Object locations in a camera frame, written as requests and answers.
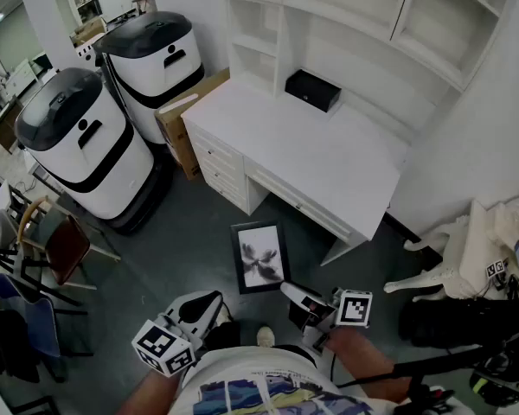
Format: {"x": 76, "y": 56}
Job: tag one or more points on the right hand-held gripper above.
{"x": 354, "y": 309}

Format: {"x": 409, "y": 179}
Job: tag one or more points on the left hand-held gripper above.
{"x": 162, "y": 348}

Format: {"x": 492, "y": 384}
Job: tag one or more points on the black object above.
{"x": 259, "y": 257}

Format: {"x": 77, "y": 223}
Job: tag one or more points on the person's right forearm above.
{"x": 363, "y": 357}

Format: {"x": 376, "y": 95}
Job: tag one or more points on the person's left forearm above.
{"x": 151, "y": 393}

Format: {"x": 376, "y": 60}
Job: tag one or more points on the long white desk drawer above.
{"x": 285, "y": 188}

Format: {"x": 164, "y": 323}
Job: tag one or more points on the white desk with drawers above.
{"x": 294, "y": 154}

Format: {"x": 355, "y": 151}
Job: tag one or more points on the white shelf cabinet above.
{"x": 372, "y": 59}

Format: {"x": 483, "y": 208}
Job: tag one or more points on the person's black trousers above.
{"x": 225, "y": 335}

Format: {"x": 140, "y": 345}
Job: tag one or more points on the person's white shoe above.
{"x": 266, "y": 336}

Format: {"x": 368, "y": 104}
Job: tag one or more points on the person's printed white T-shirt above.
{"x": 264, "y": 383}

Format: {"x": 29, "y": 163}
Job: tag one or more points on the brown seat wooden chair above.
{"x": 67, "y": 249}

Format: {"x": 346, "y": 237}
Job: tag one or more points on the black pole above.
{"x": 437, "y": 363}

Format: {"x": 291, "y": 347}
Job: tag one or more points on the blue chair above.
{"x": 39, "y": 318}

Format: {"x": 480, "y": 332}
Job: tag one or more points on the black bag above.
{"x": 458, "y": 322}

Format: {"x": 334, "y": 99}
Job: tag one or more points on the white carved table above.
{"x": 476, "y": 249}

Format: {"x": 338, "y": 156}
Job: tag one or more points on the white black service robot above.
{"x": 155, "y": 72}
{"x": 91, "y": 158}

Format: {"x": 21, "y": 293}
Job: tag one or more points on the large cardboard box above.
{"x": 177, "y": 123}

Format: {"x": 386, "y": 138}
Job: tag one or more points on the small black-white patterned block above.
{"x": 496, "y": 269}

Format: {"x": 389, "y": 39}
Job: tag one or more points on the black box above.
{"x": 311, "y": 90}

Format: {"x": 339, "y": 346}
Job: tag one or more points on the black yellow helmet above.
{"x": 501, "y": 383}

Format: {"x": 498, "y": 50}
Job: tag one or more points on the small cardboard box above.
{"x": 88, "y": 30}

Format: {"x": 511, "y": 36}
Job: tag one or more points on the black clamp mount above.
{"x": 424, "y": 400}

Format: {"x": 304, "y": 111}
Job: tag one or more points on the grey chair with black legs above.
{"x": 8, "y": 240}

